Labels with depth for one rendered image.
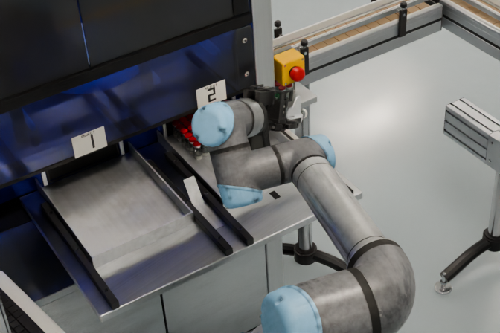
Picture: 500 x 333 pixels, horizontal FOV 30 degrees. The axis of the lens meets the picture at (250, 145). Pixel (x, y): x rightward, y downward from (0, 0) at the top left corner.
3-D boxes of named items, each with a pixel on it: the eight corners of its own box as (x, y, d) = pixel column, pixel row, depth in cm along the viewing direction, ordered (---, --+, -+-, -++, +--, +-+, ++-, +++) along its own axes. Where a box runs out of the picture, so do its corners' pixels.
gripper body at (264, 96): (296, 89, 185) (268, 94, 175) (291, 131, 187) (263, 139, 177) (263, 83, 189) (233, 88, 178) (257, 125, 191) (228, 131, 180)
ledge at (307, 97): (251, 94, 265) (251, 89, 264) (289, 79, 270) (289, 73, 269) (279, 117, 255) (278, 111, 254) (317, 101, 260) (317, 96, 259)
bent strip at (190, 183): (184, 198, 227) (182, 179, 224) (196, 193, 228) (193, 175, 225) (213, 230, 217) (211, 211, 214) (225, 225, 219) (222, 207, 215)
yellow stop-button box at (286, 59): (268, 75, 254) (267, 53, 250) (290, 67, 257) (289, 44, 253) (283, 88, 249) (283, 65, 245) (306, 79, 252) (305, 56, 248)
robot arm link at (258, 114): (252, 143, 173) (214, 134, 177) (263, 140, 177) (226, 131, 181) (257, 102, 171) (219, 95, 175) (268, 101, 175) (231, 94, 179)
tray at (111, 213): (37, 189, 233) (34, 178, 231) (130, 152, 243) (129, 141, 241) (94, 268, 209) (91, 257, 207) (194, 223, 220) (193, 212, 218)
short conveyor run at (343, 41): (259, 108, 262) (256, 61, 253) (231, 84, 273) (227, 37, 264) (445, 33, 290) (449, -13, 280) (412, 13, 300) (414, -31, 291)
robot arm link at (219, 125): (194, 155, 166) (182, 109, 166) (225, 147, 176) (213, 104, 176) (231, 146, 162) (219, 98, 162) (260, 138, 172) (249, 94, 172)
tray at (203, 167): (158, 140, 246) (156, 130, 244) (241, 107, 257) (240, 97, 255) (223, 209, 223) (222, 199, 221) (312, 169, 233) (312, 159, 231)
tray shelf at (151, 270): (20, 203, 232) (18, 197, 231) (257, 106, 260) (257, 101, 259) (101, 322, 199) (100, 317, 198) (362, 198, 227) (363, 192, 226)
